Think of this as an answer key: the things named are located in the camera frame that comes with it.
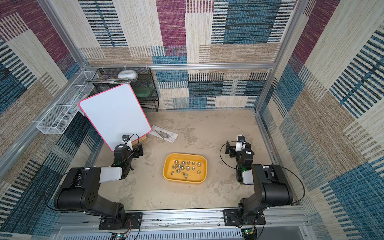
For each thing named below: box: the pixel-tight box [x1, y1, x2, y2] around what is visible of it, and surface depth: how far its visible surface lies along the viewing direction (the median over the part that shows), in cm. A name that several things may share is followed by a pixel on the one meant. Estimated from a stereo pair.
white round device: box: [118, 70, 138, 81], surface depth 91 cm
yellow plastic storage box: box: [162, 153, 208, 184], surface depth 91 cm
